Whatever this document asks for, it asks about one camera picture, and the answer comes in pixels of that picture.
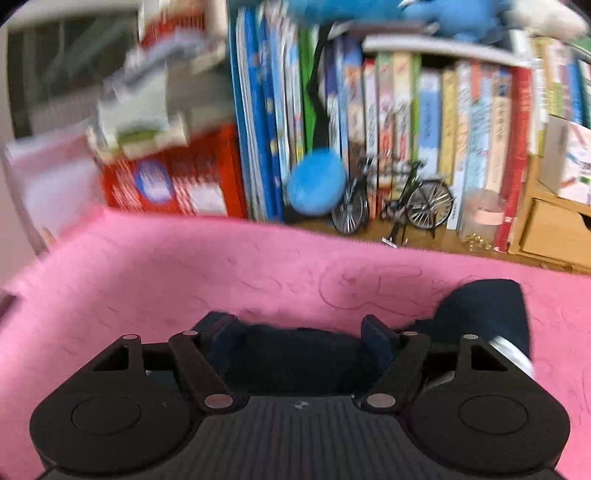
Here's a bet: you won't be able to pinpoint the clear plastic jar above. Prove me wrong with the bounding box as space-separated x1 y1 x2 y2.
457 188 509 252

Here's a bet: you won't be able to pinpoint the white window frame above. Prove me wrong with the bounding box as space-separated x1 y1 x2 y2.
7 4 139 139

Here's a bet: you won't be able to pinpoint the white shelf board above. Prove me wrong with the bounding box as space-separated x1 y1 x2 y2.
362 36 532 68

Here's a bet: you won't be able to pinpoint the wooden drawer organizer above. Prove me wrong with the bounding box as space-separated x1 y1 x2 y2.
508 157 591 273

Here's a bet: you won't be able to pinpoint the large red plastic crate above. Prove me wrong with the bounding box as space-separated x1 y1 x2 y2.
99 124 247 217

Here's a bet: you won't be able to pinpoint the white paper sheet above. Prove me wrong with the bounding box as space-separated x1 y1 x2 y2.
6 134 105 252

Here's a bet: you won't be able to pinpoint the pink bunny print blanket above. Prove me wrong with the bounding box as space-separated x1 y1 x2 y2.
0 205 591 480

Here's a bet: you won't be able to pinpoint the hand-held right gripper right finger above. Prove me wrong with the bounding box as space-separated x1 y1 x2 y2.
362 315 509 411

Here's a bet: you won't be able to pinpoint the row of colourful paperback books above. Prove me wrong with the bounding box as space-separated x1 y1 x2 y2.
323 34 532 252

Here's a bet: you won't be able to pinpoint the round blue plush ball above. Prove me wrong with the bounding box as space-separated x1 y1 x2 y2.
287 148 347 217

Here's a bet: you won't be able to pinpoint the small blue plush toy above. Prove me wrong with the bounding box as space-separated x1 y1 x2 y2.
399 0 511 44

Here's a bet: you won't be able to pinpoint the pink white bunny plush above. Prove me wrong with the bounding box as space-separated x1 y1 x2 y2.
505 0 588 40

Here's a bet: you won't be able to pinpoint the row of tall blue books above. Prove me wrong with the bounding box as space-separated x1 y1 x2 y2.
228 7 324 222

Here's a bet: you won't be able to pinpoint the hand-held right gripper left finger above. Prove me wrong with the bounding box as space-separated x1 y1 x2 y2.
90 313 241 412

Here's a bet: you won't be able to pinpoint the black miniature bicycle model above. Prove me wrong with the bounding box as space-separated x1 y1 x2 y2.
330 157 455 250

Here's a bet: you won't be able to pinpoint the white box with colourful print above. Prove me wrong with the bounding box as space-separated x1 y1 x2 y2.
538 115 591 206

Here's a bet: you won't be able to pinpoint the stack of papers and booklets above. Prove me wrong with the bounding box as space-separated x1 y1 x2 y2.
88 0 236 162

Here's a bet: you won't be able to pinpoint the navy white striped jacket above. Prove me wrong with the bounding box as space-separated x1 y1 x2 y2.
203 278 536 398

